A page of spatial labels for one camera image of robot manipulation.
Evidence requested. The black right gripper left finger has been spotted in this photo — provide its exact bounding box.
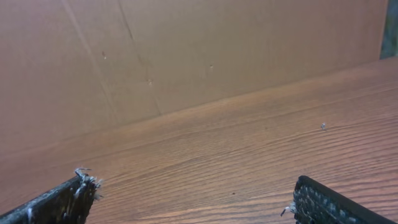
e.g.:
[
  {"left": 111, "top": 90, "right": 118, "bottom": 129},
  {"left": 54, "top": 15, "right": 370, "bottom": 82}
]
[{"left": 1, "top": 168, "right": 102, "bottom": 224}]

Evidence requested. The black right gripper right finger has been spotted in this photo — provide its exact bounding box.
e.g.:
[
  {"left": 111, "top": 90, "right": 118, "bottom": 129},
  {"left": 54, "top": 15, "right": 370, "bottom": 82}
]
[{"left": 282, "top": 175, "right": 397, "bottom": 224}]

